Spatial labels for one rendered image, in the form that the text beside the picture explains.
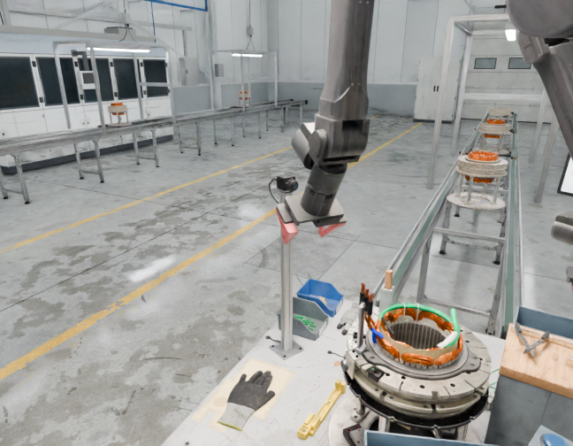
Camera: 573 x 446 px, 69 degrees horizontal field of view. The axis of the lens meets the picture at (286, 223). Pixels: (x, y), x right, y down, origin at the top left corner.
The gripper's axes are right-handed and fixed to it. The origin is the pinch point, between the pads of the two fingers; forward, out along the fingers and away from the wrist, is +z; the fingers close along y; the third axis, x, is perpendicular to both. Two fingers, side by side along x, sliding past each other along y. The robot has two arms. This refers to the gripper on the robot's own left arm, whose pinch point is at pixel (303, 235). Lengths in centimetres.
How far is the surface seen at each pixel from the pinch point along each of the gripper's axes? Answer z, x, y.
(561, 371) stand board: 13, 40, -51
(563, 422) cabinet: 19, 48, -48
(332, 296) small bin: 80, -23, -46
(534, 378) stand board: 14, 39, -44
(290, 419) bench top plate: 57, 20, -2
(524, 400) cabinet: 21, 42, -44
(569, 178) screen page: 18, -16, -127
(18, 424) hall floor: 186, -49, 91
